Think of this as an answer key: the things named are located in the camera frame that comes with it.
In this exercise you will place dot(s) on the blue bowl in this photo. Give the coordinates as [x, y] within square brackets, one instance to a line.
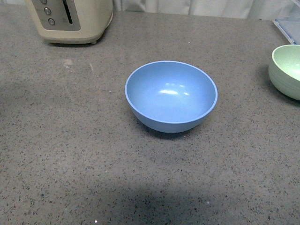
[170, 96]

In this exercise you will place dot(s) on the green bowl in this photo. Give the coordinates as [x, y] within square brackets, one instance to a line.
[284, 70]

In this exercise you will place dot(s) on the cream two-slot toaster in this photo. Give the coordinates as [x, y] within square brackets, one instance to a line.
[71, 21]

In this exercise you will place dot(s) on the white curtain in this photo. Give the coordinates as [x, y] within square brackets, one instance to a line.
[244, 9]

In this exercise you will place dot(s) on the clear plastic container blue rim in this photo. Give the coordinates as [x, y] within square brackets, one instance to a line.
[288, 22]

